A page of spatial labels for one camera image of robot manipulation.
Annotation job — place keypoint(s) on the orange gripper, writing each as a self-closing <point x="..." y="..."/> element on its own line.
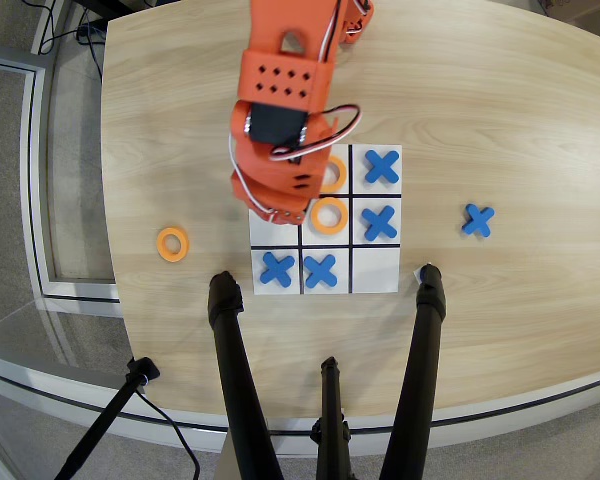
<point x="285" y="215"/>

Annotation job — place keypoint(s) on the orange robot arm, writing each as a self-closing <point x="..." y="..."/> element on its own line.
<point x="280" y="85"/>

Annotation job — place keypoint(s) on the brown cardboard box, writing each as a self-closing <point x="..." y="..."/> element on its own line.
<point x="580" y="7"/>

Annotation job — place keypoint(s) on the white tic-tac-toe board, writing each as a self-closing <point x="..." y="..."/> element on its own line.
<point x="275" y="237"/>

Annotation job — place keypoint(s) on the blue foam cross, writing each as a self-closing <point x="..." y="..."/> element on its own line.
<point x="478" y="220"/>
<point x="320" y="271"/>
<point x="278" y="269"/>
<point x="382" y="167"/>
<point x="379" y="223"/>

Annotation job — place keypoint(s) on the small white paper tag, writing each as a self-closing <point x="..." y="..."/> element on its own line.
<point x="416" y="274"/>

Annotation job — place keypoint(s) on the thick black tripod leg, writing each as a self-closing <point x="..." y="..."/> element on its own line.
<point x="235" y="375"/>
<point x="420" y="375"/>

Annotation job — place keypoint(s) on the thin black tripod leg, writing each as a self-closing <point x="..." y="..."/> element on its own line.
<point x="331" y="400"/>

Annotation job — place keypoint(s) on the black stand pole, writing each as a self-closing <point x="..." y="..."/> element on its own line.
<point x="105" y="420"/>

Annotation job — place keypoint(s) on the black furniture base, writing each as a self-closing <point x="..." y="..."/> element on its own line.
<point x="110" y="4"/>

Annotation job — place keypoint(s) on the white metal floor frame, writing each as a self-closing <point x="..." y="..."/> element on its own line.
<point x="35" y="175"/>

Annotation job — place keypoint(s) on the black camera tripod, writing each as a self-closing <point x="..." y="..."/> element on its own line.
<point x="30" y="385"/>

